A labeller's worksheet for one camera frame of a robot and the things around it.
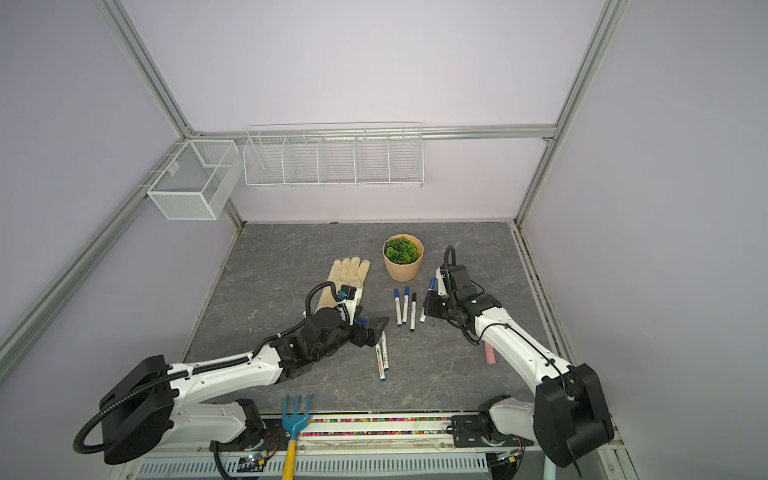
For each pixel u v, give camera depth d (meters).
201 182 0.96
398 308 0.96
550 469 0.68
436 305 0.75
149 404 0.41
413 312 0.94
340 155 0.99
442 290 0.77
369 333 0.71
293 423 0.75
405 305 0.96
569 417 0.41
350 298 0.69
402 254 0.96
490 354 0.85
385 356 0.86
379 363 0.85
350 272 1.05
